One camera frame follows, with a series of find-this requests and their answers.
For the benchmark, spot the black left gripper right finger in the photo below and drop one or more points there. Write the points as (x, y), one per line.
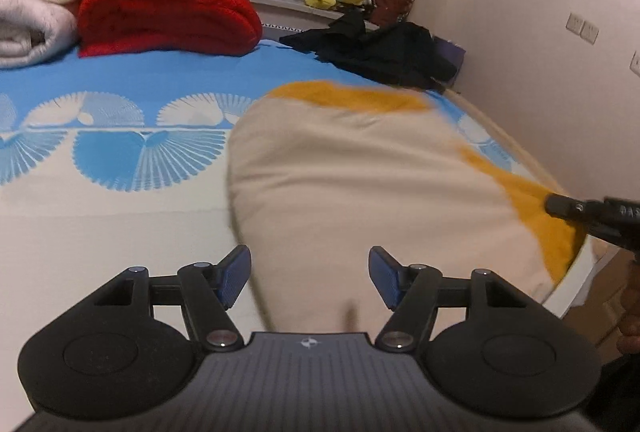
(483, 343)

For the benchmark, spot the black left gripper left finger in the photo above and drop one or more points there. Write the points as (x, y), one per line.
(136, 341)

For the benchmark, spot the beige and mustard garment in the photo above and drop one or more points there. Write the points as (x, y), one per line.
(320, 173)

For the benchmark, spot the black clothes pile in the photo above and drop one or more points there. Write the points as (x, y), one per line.
(401, 55)

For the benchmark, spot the person right hand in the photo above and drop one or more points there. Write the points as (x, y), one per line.
(629, 325)

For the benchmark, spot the blue white patterned bedsheet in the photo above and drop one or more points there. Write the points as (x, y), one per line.
(123, 160)

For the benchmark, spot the purple box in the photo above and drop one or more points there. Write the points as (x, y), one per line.
(453, 53)

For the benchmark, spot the white rolled blanket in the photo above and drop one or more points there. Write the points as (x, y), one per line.
(34, 31)

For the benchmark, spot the red folded blanket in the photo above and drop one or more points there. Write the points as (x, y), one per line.
(218, 27)

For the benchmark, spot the white wall socket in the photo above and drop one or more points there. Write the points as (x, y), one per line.
(582, 28)

